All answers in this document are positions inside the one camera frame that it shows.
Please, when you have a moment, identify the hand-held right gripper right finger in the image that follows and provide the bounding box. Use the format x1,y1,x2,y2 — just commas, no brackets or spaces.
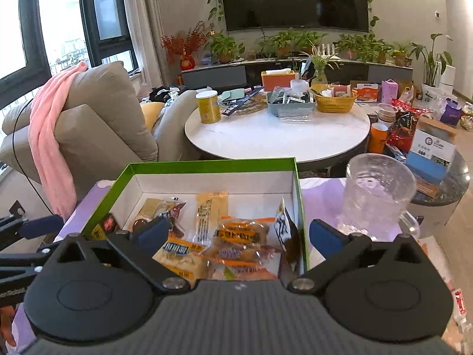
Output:
288,219,434,293

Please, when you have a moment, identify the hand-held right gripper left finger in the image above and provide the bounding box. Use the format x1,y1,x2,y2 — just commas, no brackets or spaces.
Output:
44,216,191,293

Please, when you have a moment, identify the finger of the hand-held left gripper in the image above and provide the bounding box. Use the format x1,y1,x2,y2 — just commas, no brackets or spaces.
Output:
0,243,60,269
0,212,65,242

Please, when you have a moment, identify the beige snack packet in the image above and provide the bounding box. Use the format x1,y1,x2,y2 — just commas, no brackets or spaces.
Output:
137,198,176,223

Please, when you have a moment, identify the dark red sausage packet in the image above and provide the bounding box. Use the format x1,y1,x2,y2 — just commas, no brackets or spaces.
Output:
163,201,187,238

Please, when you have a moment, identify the white blue label snack packet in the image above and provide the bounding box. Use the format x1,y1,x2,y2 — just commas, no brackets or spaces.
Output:
153,237,211,280

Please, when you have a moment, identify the black orange snack packet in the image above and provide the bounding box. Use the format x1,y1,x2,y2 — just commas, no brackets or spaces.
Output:
275,197,302,271

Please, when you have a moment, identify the black yellow snack packet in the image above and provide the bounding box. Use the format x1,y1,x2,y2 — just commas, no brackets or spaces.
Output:
90,212,119,242

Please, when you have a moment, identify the green cardboard box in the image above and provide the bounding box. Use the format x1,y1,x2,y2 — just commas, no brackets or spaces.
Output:
82,158,310,279

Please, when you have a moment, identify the clear orange label bun bag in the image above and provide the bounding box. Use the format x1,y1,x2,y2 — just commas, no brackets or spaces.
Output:
201,216,282,280

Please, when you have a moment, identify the red white lotus root packet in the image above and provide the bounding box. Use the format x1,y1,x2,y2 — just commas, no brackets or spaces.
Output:
419,237,473,355

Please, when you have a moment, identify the purple floral tablecloth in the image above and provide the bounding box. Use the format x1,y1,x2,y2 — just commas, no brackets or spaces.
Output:
11,177,425,341

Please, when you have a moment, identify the glass jug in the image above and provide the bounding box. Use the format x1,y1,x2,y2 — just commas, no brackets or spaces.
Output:
334,153,422,242

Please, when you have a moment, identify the pink cloth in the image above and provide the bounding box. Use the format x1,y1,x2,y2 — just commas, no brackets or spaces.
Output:
28,62,89,218

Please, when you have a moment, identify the orange cup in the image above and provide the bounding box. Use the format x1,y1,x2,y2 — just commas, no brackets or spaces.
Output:
368,123,389,154

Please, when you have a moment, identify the round white table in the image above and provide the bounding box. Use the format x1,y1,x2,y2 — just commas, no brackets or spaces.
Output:
184,100,371,164

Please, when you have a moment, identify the yellow cushion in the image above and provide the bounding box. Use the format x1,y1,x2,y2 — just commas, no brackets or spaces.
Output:
140,102,165,131

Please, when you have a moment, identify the beige sofa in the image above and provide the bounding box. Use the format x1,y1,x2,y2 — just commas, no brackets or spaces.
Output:
0,62,200,193

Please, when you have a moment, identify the yellow basket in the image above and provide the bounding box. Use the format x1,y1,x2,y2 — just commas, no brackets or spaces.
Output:
311,84,358,114

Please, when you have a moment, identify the red snack bag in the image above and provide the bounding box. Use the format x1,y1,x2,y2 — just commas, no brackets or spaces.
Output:
386,100,433,153

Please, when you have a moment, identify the grey blue tray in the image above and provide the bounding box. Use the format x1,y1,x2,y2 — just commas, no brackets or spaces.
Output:
266,91,317,116

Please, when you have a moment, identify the blue white carton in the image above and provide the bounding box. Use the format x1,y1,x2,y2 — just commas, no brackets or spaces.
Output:
405,116,461,197

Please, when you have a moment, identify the yellow can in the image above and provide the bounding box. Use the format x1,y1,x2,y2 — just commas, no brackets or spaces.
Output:
196,90,221,124

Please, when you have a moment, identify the stack of paper bowls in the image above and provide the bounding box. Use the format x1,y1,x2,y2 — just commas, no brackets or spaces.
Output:
377,104,399,123

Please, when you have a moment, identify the orange white box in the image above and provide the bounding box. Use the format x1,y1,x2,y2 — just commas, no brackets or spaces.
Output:
357,83,380,103

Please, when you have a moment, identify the pink box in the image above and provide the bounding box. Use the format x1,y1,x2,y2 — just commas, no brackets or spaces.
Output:
381,80,400,105

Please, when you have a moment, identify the orange tissue box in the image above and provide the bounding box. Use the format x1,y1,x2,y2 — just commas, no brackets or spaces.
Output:
261,70,296,92

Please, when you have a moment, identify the grey television cabinet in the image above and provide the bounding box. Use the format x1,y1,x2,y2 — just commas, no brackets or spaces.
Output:
181,57,414,88

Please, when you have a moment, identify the spider plant in vase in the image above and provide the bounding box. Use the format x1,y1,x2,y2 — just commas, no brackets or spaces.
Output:
301,42,341,85

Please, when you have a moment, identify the purple gift bag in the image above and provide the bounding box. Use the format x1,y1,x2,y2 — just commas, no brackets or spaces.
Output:
440,100,463,125

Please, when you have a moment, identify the red flower plant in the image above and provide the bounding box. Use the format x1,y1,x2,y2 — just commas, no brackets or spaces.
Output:
161,22,210,72

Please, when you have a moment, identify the row of potted plants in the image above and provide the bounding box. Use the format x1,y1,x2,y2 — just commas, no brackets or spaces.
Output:
205,28,413,67

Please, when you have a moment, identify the beige curtain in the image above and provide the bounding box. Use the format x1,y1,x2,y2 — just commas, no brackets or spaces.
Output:
122,0,164,94

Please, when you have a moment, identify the tall leafy plant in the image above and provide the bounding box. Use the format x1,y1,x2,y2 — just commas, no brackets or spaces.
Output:
408,33,453,88

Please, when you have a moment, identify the black television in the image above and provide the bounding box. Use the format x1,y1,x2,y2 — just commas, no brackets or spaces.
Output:
221,0,370,33

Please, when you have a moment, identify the black cable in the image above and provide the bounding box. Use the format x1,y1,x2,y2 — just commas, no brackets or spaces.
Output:
10,96,56,216

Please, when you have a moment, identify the black window frame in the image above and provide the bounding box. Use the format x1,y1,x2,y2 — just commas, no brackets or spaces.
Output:
0,0,140,97

